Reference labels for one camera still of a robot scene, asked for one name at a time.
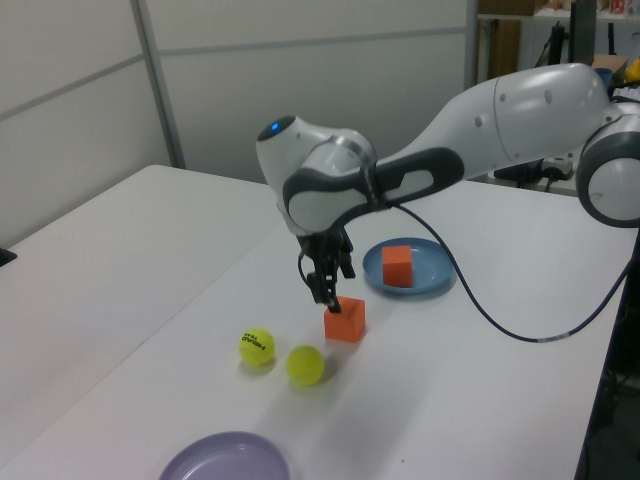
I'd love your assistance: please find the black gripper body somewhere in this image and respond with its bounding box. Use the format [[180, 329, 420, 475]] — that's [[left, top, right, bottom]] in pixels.
[[298, 228, 355, 267]]

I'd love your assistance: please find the orange foam cube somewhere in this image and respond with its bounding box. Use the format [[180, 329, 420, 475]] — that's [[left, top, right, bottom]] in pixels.
[[382, 244, 414, 289], [323, 295, 368, 345]]

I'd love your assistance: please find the yellow tennis ball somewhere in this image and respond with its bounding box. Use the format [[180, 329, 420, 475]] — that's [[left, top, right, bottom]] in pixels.
[[238, 327, 276, 366], [285, 344, 326, 387]]

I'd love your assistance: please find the blue plate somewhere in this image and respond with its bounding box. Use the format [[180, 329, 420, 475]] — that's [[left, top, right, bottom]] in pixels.
[[362, 237, 457, 297]]

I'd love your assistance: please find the purple plate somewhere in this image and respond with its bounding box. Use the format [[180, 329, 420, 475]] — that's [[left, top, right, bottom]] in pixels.
[[158, 431, 291, 480]]

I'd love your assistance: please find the white power strip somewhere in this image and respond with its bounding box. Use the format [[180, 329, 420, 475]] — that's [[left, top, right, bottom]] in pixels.
[[542, 155, 576, 182]]

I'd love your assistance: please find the brown cardboard box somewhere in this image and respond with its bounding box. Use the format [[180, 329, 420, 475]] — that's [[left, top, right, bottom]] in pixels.
[[592, 53, 629, 76]]

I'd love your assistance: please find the dark robot cable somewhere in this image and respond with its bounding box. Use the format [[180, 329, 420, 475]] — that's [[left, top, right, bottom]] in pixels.
[[298, 198, 634, 345]]

